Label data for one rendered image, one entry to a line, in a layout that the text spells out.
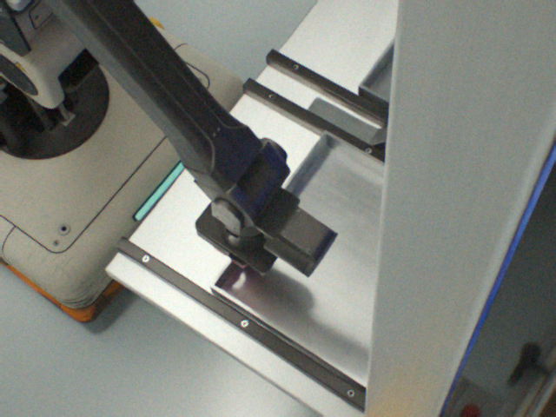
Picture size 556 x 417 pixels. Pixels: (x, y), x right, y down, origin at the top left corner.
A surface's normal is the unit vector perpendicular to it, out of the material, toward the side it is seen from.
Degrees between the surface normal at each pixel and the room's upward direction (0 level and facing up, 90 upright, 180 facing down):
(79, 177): 0
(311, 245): 14
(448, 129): 90
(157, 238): 0
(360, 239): 0
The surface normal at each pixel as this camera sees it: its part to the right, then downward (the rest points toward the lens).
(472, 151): -0.57, 0.76
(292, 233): 0.11, -0.25
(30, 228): -0.07, -0.41
